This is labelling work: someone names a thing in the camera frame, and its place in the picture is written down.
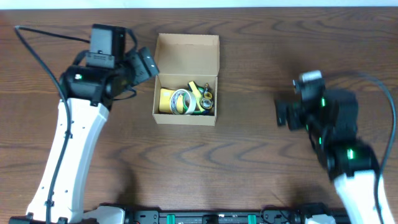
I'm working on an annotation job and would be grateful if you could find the yellow sticky note pad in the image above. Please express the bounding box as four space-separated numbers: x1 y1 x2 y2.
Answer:
159 88 175 114

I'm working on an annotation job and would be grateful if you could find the brown cardboard box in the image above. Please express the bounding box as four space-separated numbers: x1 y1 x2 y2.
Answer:
152 34 220 126

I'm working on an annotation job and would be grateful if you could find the white tape roll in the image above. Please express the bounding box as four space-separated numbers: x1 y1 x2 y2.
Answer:
169 89 197 114

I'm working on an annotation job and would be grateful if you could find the yellow highlighter pen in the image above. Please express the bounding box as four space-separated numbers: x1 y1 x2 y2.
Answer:
188 81 204 110

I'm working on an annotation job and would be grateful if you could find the green tape roll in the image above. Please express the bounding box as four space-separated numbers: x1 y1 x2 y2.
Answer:
178 87 209 115

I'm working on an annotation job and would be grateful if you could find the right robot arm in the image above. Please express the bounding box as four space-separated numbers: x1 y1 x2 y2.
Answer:
275 90 395 223

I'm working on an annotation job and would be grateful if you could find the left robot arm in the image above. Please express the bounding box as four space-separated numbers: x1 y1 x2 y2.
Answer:
9 47 159 223

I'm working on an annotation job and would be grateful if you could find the black mounting rail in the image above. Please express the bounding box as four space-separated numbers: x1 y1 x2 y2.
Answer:
83 203 343 224

